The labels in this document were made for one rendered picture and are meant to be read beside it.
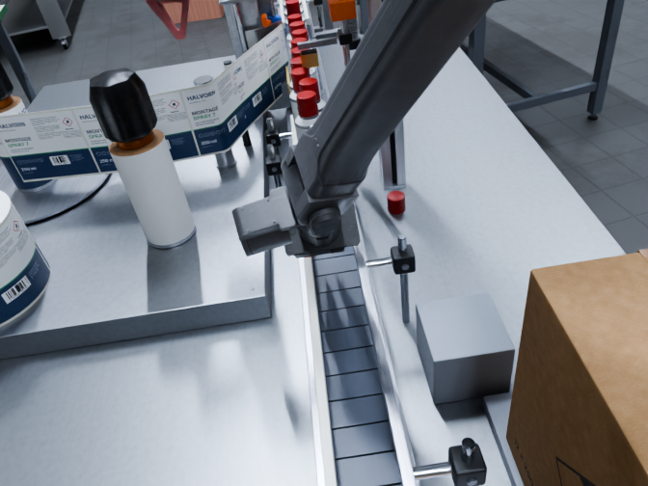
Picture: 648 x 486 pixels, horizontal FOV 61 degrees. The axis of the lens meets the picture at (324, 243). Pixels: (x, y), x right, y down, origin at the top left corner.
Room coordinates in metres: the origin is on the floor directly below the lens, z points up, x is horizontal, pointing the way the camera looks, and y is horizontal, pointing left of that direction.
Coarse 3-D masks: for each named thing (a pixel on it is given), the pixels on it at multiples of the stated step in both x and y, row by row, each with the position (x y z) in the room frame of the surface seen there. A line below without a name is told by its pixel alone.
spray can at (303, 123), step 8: (296, 96) 0.84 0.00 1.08; (304, 96) 0.84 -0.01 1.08; (312, 96) 0.83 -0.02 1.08; (304, 104) 0.83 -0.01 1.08; (312, 104) 0.83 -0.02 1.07; (304, 112) 0.83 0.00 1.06; (312, 112) 0.83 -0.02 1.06; (296, 120) 0.84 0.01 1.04; (304, 120) 0.83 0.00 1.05; (312, 120) 0.83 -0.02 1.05; (296, 128) 0.84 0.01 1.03; (304, 128) 0.82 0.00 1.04
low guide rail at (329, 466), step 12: (312, 276) 0.60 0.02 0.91; (312, 288) 0.57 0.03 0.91; (312, 300) 0.55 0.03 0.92; (312, 312) 0.52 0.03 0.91; (312, 324) 0.50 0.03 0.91; (312, 336) 0.48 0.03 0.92; (312, 348) 0.46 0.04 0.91; (324, 372) 0.43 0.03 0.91; (324, 384) 0.41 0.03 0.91; (324, 396) 0.39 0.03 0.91; (324, 408) 0.37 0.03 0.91; (324, 420) 0.36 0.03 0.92; (324, 432) 0.34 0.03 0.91; (324, 444) 0.33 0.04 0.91; (324, 456) 0.31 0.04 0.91; (324, 468) 0.30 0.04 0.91; (324, 480) 0.29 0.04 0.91; (336, 480) 0.29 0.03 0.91
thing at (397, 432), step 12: (324, 96) 1.09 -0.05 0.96; (360, 252) 0.58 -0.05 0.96; (360, 264) 0.55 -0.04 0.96; (360, 276) 0.53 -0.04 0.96; (372, 300) 0.48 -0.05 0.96; (372, 312) 0.46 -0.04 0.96; (372, 324) 0.44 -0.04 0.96; (372, 336) 0.43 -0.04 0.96; (384, 348) 0.41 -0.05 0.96; (384, 360) 0.39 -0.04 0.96; (384, 372) 0.37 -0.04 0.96; (384, 384) 0.36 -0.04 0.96; (384, 396) 0.35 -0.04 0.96; (396, 408) 0.33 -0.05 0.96; (396, 420) 0.31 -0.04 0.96; (396, 432) 0.30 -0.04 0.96; (396, 444) 0.29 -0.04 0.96; (396, 456) 0.28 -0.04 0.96; (408, 456) 0.27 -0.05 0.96; (408, 468) 0.26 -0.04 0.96; (408, 480) 0.25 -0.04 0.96
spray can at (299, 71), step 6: (294, 72) 0.94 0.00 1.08; (300, 72) 0.94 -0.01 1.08; (306, 72) 0.94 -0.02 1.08; (294, 78) 0.94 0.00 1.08; (300, 78) 0.93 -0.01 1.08; (294, 84) 0.94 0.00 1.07; (294, 90) 0.94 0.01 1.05; (294, 96) 0.93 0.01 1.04; (294, 102) 0.93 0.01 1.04; (294, 108) 0.93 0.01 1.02; (294, 114) 0.93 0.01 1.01; (294, 120) 0.94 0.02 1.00
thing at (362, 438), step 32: (320, 256) 0.68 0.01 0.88; (352, 256) 0.67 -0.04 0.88; (320, 288) 0.61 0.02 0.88; (352, 288) 0.59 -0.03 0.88; (320, 320) 0.54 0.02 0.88; (352, 320) 0.53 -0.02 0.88; (352, 352) 0.47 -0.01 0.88; (352, 384) 0.42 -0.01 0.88; (352, 416) 0.38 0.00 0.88; (384, 416) 0.37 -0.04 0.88; (352, 448) 0.34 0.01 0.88; (384, 448) 0.33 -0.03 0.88; (352, 480) 0.30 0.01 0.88; (384, 480) 0.29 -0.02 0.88
